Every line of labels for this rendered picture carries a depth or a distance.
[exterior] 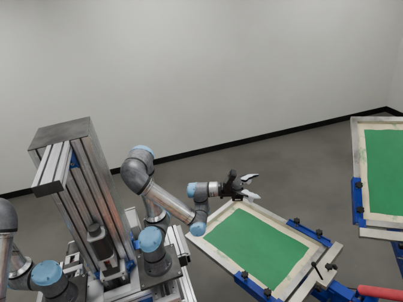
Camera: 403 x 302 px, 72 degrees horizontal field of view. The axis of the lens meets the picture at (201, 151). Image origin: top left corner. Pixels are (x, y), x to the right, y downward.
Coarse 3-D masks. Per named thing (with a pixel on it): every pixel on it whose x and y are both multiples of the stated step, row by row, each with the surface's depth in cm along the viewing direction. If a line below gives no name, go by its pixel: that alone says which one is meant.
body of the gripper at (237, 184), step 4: (236, 180) 134; (240, 180) 134; (220, 184) 133; (232, 184) 133; (236, 184) 132; (240, 184) 132; (220, 188) 132; (232, 188) 131; (236, 188) 130; (240, 188) 130; (220, 192) 132; (224, 192) 135; (228, 192) 135; (232, 192) 131; (220, 196) 134; (224, 196) 136; (228, 196) 136; (232, 196) 133; (236, 196) 133; (240, 196) 133; (232, 200) 135; (236, 200) 135; (240, 200) 134
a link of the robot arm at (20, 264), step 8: (16, 248) 126; (16, 256) 126; (24, 256) 131; (16, 264) 126; (24, 264) 130; (32, 264) 133; (16, 272) 127; (24, 272) 128; (8, 280) 130; (16, 280) 128; (24, 280) 129; (16, 288) 131; (24, 288) 130
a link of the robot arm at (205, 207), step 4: (208, 200) 140; (196, 204) 138; (200, 204) 137; (204, 204) 138; (208, 204) 140; (196, 208) 136; (200, 208) 135; (204, 208) 136; (208, 208) 139; (208, 212) 142
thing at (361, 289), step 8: (352, 288) 150; (360, 288) 144; (368, 288) 141; (376, 288) 138; (384, 288) 135; (368, 296) 141; (376, 296) 137; (384, 296) 133; (392, 296) 130; (400, 296) 127
